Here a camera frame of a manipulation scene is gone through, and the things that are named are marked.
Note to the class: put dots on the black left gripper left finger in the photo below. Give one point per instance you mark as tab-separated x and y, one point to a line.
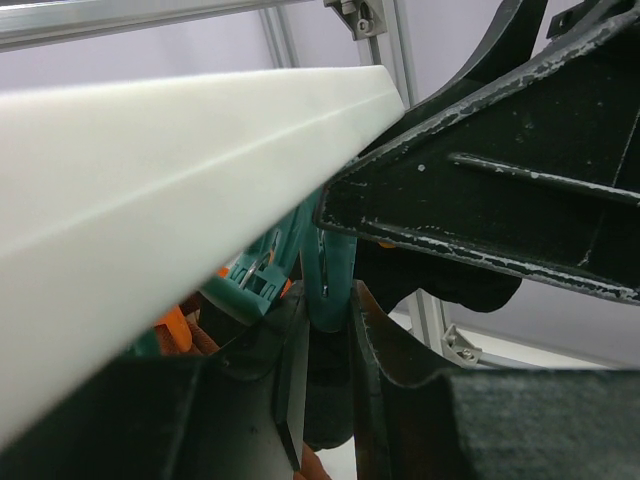
237	414

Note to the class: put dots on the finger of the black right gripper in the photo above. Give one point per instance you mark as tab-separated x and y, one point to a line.
534	175
507	43

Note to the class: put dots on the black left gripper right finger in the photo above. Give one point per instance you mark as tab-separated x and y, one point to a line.
420	416

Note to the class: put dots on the black sock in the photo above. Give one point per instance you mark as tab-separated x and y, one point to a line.
391	274

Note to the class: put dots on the white round clip hanger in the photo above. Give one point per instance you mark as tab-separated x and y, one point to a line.
118	200

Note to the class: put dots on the orange clothes peg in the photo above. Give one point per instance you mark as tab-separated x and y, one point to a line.
175	324

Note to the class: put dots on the teal clothes peg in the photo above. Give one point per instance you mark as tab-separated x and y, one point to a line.
327	264

